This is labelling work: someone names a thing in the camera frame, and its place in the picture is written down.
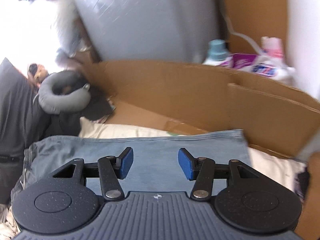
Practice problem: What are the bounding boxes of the blue denim pants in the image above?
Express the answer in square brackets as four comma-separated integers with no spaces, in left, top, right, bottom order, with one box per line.
[11,129,251,199]

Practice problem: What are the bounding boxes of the black garment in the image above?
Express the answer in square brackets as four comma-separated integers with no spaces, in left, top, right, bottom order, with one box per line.
[43,86,113,139]

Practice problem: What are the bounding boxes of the brown cardboard sheet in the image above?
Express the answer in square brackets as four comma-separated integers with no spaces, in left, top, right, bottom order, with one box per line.
[80,60,319,157]

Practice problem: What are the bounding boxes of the grey neck pillow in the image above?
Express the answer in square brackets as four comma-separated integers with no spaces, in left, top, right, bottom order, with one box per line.
[33,70,91,115]

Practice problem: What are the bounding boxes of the dark grey pillow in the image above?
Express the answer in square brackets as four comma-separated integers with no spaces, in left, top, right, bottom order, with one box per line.
[1,59,50,204]

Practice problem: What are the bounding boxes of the teal cap detergent bottle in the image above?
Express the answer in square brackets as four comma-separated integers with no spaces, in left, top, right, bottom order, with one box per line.
[203,39,232,67]

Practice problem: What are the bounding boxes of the brown cushion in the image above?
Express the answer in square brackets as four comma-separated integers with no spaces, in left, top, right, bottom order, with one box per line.
[295,152,319,240]

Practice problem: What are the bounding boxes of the small teddy bear toy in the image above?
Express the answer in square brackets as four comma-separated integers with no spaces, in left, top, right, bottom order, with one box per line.
[27,63,49,86]

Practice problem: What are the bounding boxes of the purple white refill pouch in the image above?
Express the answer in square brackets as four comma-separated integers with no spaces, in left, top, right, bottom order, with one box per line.
[231,53,295,85]

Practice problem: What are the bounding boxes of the white fluffy pillow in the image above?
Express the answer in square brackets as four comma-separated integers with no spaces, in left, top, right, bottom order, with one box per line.
[56,0,85,57]

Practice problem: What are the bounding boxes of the grey wrapped mattress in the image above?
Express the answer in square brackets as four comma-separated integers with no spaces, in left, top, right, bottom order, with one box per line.
[74,0,220,63]

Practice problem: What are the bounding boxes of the upright cardboard panel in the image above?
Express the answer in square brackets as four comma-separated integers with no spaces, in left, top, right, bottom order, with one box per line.
[224,0,287,48]

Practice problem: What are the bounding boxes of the white cable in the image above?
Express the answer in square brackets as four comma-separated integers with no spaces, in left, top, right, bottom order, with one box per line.
[222,12,266,55]

